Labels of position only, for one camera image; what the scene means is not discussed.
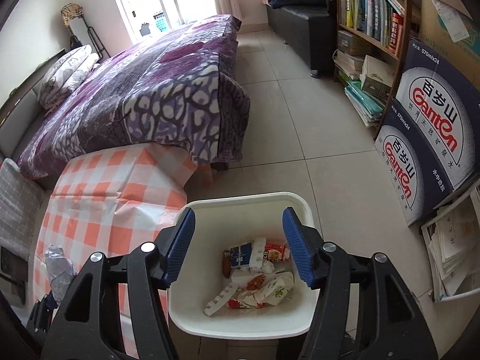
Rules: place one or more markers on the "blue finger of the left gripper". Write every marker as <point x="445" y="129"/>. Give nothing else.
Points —
<point x="47" y="303"/>

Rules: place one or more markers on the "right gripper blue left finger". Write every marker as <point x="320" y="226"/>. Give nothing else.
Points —
<point x="184" y="231"/>

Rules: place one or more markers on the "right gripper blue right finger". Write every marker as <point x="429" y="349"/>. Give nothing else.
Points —
<point x="300" y="246"/>

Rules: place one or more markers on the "grey paper ball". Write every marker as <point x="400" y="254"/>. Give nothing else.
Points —
<point x="60" y="271"/>

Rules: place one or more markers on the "long orange peel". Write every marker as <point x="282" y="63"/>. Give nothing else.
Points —
<point x="225" y="265"/>

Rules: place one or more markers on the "crushed cartoon paper cup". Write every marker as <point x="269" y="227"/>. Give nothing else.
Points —
<point x="276" y="289"/>

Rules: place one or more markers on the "white notched foam strip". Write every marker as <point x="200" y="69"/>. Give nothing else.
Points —
<point x="221" y="300"/>

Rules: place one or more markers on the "blue biscuit box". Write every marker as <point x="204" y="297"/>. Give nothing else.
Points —
<point x="240" y="256"/>

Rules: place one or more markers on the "white tissue wad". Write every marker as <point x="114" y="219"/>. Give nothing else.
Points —
<point x="267" y="267"/>

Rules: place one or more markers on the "torn red noodle cup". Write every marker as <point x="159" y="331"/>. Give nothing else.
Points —
<point x="245" y="300"/>

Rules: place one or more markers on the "white plastic trash bin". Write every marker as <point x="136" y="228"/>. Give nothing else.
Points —
<point x="239" y="280"/>

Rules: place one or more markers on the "black waste basket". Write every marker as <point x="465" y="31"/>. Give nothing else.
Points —
<point x="14" y="266"/>

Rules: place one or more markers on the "orange white checkered tablecloth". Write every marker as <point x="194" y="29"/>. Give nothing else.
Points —
<point x="114" y="214"/>

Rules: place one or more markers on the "grey plaid cushion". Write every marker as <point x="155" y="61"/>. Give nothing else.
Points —
<point x="20" y="202"/>

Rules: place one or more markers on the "lower Ganten water carton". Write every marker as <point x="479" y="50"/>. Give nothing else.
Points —
<point x="419" y="179"/>

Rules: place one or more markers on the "ganten water carton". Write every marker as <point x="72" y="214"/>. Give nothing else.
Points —
<point x="419" y="179"/>
<point x="445" y="106"/>

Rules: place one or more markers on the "stack of white papers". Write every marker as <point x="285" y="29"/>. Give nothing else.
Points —
<point x="452" y="243"/>

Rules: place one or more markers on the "purple patterned bed quilt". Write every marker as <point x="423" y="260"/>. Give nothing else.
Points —
<point x="179" y="89"/>

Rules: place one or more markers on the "dark bed headboard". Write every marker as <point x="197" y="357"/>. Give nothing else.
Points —
<point x="21" y="112"/>

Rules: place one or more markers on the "upper Ganten water carton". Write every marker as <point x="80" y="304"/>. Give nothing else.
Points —
<point x="445" y="106"/>

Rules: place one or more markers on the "folded white floral duvet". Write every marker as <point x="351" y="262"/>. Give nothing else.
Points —
<point x="65" y="76"/>

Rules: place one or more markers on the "black storage bench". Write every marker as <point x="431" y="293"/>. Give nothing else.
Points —
<point x="310" y="31"/>

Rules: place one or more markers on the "wooden bookshelf with books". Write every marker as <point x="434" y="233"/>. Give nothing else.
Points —
<point x="372" y="40"/>

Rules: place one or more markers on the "brown cardboard box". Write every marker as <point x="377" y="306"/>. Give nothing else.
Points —
<point x="446" y="27"/>

